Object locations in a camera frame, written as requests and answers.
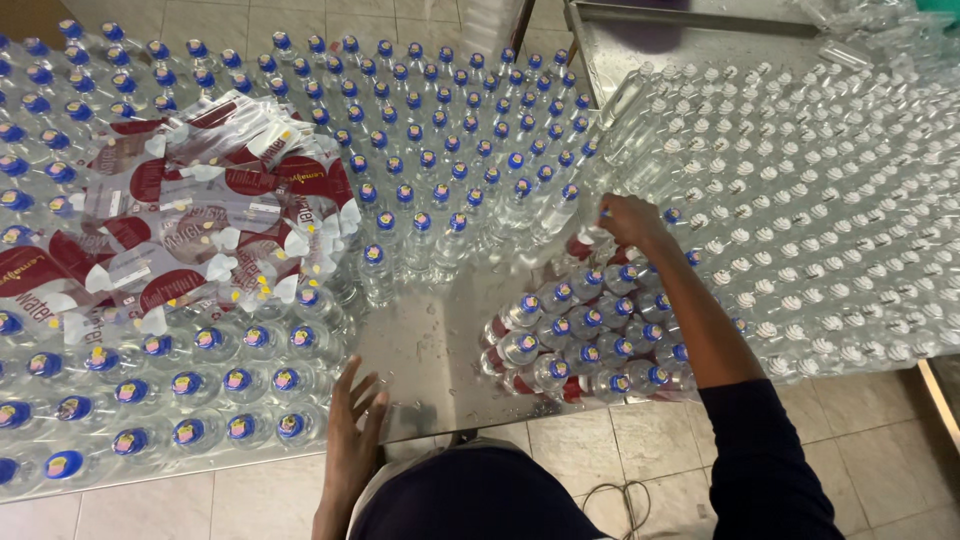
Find person's right hand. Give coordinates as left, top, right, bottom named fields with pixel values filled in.
left=597, top=192, right=674, bottom=255

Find person's left hand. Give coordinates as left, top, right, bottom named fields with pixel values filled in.
left=326, top=355, right=391, bottom=492

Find single red-labelled water bottle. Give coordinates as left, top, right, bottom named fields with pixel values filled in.
left=564, top=208, right=618, bottom=265

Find cluster of labelled blue-capped bottles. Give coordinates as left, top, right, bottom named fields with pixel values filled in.
left=478, top=247, right=751, bottom=405

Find stainless steel tray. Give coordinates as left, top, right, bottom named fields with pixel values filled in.
left=564, top=0, right=830, bottom=110

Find rows of uncapped clear bottles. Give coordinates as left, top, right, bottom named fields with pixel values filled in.
left=592, top=56, right=960, bottom=385

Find rows of unlabelled blue-capped bottles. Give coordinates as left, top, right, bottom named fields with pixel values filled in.
left=0, top=18, right=603, bottom=496

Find lying clear plastic bottle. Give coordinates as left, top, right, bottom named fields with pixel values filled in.
left=816, top=39, right=876, bottom=74

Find dark navy long-sleeved top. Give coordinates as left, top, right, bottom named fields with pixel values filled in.
left=348, top=378, right=847, bottom=540

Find heap of empty clear bottles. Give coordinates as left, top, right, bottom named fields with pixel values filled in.
left=795, top=0, right=960, bottom=76

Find pile of red white labels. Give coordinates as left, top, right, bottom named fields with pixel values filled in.
left=0, top=90, right=363, bottom=346

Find brown wooden board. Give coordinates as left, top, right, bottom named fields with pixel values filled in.
left=0, top=0, right=80, bottom=50

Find thin cable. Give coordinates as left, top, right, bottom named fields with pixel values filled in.
left=581, top=480, right=654, bottom=540

